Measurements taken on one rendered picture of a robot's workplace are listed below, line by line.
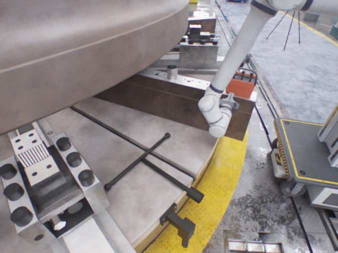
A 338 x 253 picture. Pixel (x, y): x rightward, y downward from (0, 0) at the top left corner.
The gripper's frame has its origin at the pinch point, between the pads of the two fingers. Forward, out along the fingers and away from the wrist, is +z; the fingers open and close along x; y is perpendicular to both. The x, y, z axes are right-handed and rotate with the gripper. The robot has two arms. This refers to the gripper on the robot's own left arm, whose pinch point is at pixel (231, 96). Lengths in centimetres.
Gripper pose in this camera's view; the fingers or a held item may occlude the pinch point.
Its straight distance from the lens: 132.2
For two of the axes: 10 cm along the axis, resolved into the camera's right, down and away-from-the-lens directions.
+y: -0.5, -6.8, -7.3
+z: 4.3, -6.7, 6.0
